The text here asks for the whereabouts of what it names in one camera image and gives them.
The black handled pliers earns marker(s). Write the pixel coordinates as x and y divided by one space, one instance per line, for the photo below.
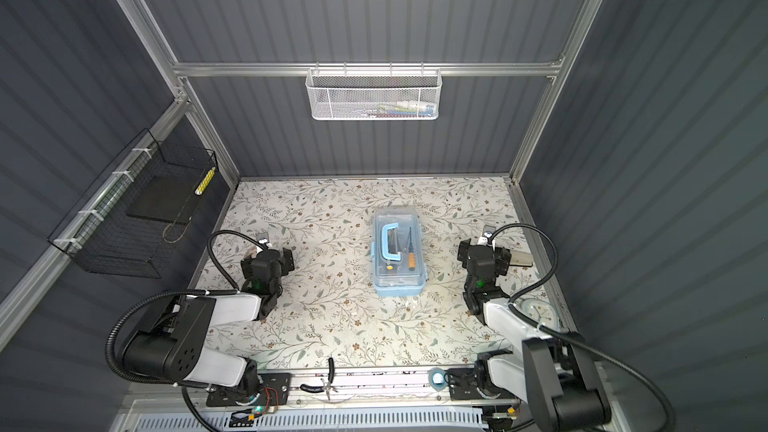
326 386

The white teal alarm clock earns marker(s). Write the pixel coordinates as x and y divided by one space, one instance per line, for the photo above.
541 312

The white wire wall basket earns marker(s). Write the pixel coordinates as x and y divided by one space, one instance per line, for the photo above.
386 95

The black wire wall basket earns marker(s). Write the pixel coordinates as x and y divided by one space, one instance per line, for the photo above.
131 224

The light blue plastic tool box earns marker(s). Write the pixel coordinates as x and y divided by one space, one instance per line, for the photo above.
393 279

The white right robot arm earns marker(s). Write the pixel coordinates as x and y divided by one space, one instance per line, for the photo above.
553 372

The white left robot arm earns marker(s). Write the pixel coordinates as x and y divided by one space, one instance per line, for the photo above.
162 339

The blue tape roll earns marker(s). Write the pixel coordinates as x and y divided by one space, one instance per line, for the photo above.
437 378

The yellow marker in basket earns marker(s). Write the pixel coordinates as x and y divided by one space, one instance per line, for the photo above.
205 181

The beige black stapler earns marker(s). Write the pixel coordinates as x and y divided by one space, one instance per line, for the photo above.
521 259

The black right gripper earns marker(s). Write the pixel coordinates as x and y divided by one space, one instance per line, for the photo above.
502 264

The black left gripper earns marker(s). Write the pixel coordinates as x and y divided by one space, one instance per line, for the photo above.
245 268

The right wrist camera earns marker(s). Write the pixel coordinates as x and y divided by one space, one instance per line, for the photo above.
487 236

